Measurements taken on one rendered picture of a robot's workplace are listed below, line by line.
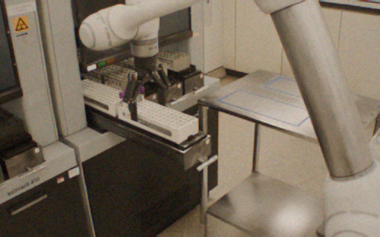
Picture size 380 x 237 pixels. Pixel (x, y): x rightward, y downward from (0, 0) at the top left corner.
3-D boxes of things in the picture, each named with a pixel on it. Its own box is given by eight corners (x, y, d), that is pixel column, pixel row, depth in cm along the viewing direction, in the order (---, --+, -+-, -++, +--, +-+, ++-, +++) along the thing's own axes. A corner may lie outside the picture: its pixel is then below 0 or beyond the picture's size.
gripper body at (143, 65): (143, 59, 128) (145, 87, 132) (162, 52, 134) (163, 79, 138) (127, 55, 133) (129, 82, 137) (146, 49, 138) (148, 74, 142)
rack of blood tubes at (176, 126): (118, 121, 148) (116, 105, 145) (138, 112, 155) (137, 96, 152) (179, 147, 130) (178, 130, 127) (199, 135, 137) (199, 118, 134)
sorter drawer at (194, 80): (92, 66, 226) (91, 50, 222) (111, 59, 235) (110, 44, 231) (192, 97, 182) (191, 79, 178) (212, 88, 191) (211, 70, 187)
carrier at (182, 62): (187, 65, 195) (186, 53, 192) (190, 66, 194) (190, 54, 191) (170, 72, 187) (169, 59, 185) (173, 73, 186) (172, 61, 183)
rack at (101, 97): (69, 100, 167) (67, 85, 165) (88, 92, 174) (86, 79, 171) (115, 119, 149) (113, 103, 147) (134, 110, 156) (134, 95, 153)
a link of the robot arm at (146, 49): (164, 36, 131) (164, 53, 134) (144, 32, 136) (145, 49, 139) (143, 43, 125) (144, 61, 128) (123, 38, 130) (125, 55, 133)
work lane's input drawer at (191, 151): (63, 113, 171) (60, 94, 167) (89, 103, 180) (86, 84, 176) (194, 176, 127) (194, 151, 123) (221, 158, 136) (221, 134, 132)
